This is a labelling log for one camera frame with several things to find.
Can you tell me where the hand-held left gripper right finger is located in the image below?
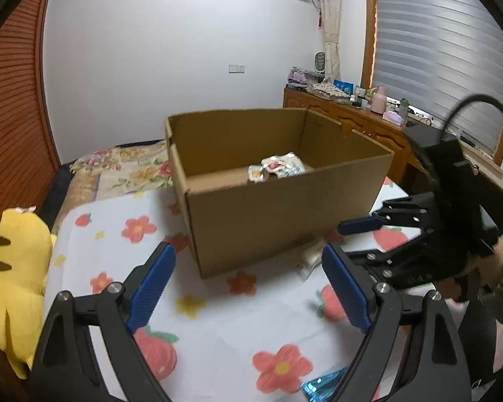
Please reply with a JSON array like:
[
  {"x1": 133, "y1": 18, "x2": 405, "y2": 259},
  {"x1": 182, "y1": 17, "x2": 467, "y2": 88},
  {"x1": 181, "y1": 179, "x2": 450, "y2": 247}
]
[{"x1": 321, "y1": 243, "x2": 472, "y2": 402}]

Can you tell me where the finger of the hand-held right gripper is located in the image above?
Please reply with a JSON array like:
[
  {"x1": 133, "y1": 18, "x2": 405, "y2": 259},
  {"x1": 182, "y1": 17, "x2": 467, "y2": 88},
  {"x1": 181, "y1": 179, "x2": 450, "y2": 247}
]
[
  {"x1": 338, "y1": 193, "x2": 437, "y2": 237},
  {"x1": 344, "y1": 234, "x2": 446, "y2": 289}
]

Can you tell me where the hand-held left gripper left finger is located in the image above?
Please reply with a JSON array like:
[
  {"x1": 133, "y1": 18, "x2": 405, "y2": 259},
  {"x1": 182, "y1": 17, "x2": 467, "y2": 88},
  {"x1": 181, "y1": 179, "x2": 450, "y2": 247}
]
[{"x1": 27, "y1": 242, "x2": 177, "y2": 402}]

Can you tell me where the clear silver blue-edged snack packet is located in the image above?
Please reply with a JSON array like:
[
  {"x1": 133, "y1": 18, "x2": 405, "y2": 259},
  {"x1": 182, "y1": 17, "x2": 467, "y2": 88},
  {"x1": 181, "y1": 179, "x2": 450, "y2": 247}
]
[{"x1": 297, "y1": 238, "x2": 345, "y2": 282}]

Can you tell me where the white red-label snack packet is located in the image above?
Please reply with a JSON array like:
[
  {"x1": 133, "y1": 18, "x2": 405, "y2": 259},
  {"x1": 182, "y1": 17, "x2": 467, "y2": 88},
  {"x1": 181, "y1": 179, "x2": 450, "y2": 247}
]
[{"x1": 260, "y1": 152, "x2": 307, "y2": 179}]

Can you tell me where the brown cardboard box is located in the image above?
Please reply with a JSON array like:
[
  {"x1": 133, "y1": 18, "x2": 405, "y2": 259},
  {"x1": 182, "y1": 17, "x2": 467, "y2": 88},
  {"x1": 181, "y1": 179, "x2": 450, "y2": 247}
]
[{"x1": 164, "y1": 108, "x2": 395, "y2": 279}]

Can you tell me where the white flower-print bedsheet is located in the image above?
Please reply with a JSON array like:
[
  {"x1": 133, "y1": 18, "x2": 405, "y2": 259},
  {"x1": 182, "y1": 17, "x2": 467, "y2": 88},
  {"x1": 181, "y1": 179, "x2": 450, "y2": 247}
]
[{"x1": 44, "y1": 175, "x2": 466, "y2": 402}]

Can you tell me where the blue foil snack packet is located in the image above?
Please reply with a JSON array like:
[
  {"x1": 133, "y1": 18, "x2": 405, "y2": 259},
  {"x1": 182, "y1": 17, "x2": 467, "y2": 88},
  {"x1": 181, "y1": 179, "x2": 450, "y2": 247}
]
[{"x1": 301, "y1": 367, "x2": 349, "y2": 402}]

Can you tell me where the wooden desk with cabinets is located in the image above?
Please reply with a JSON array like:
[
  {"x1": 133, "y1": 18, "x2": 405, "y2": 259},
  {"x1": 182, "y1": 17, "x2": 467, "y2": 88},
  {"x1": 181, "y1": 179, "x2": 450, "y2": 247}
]
[{"x1": 282, "y1": 85, "x2": 503, "y2": 202}]

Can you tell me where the floral quilt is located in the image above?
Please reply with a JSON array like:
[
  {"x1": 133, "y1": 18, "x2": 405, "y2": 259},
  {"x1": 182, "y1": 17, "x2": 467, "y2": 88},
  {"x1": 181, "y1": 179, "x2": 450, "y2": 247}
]
[{"x1": 69, "y1": 140, "x2": 175, "y2": 196}]

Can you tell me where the pink bottle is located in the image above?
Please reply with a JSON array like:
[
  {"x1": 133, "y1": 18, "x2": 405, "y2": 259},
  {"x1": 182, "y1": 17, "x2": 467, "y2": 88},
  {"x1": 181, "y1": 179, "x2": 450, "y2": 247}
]
[{"x1": 371, "y1": 86, "x2": 388, "y2": 114}]

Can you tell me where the folded floral cloth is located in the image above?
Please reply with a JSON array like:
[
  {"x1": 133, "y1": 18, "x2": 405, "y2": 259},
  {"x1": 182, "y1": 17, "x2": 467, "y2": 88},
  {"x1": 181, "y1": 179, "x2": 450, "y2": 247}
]
[{"x1": 308, "y1": 81, "x2": 347, "y2": 101}]

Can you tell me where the yellow plush toy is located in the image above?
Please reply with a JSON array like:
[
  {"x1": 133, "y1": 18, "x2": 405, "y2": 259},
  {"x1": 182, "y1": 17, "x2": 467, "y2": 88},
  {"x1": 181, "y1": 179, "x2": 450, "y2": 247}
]
[{"x1": 0, "y1": 207, "x2": 58, "y2": 380}]

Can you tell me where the dark bed cover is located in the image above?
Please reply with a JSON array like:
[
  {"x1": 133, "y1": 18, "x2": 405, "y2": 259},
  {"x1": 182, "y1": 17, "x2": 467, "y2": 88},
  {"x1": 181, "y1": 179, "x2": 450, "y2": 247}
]
[{"x1": 39, "y1": 139, "x2": 165, "y2": 220}]

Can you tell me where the grey window blind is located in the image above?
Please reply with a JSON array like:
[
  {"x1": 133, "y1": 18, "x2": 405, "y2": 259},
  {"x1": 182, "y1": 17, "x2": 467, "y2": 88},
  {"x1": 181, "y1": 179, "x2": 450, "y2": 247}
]
[{"x1": 368, "y1": 0, "x2": 503, "y2": 156}]

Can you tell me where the folded lilac cloth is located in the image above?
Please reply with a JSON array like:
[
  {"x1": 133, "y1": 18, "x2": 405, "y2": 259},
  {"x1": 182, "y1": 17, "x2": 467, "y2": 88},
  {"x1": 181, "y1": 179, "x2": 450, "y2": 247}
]
[{"x1": 287, "y1": 66, "x2": 325, "y2": 89}]

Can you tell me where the small grey fan heater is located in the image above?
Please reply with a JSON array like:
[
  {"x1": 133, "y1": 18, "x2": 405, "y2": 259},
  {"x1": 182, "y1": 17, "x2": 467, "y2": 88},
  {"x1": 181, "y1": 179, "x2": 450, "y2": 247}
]
[{"x1": 314, "y1": 51, "x2": 329, "y2": 83}]

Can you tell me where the beige curtain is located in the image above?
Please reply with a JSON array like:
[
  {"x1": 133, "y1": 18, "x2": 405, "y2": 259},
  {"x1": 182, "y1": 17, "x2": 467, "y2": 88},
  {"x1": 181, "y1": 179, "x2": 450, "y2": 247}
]
[{"x1": 316, "y1": 0, "x2": 344, "y2": 85}]

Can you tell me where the red-brown slatted wardrobe door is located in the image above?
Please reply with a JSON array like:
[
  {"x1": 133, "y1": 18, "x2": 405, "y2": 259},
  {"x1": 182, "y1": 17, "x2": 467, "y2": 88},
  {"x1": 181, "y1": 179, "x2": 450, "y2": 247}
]
[{"x1": 0, "y1": 0, "x2": 62, "y2": 236}]

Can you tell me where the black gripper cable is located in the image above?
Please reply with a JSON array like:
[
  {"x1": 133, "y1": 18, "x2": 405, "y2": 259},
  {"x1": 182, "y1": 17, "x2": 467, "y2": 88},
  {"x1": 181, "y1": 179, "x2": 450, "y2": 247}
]
[{"x1": 441, "y1": 94, "x2": 503, "y2": 148}]

